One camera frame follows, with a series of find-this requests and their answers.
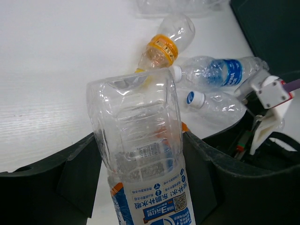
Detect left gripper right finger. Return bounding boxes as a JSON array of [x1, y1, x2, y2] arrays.
[[183, 132, 300, 225]]

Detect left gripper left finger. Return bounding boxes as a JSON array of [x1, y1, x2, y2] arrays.
[[0, 134, 102, 225]]

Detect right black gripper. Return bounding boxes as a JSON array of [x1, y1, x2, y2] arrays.
[[203, 112, 300, 171]]

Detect orange juice bottle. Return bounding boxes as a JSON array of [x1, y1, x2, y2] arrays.
[[181, 122, 190, 133]]

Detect bottle white blue orange label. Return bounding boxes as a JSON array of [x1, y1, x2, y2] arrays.
[[86, 68, 195, 225]]

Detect dark green plastic bin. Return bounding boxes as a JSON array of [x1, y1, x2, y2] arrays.
[[230, 0, 300, 82]]

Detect clear crushed bottle near bin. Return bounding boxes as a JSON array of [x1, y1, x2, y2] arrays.
[[133, 0, 230, 18]]

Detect clear bottle white blue cap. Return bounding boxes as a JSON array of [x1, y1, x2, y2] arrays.
[[177, 89, 246, 128]]

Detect clear bottle blue label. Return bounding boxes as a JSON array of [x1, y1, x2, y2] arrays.
[[169, 56, 269, 92]]

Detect small bottle orange band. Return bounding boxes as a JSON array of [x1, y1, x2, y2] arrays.
[[136, 13, 195, 73]]

